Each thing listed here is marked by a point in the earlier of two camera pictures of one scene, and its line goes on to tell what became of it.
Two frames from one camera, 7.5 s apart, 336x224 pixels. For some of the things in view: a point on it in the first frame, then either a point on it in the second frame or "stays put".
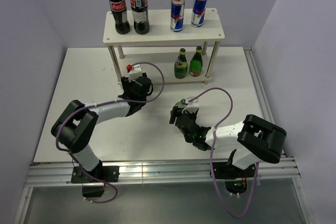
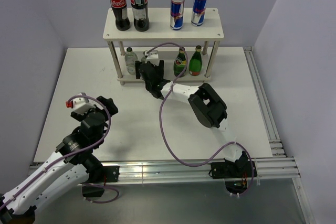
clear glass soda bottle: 181,104 → 144,59
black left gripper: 126,84 → 109,102
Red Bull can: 177,13 stays put
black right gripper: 175,112 → 159,70
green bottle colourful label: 181,65 stays put
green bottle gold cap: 196,66 stays put
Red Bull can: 198,16 stays put
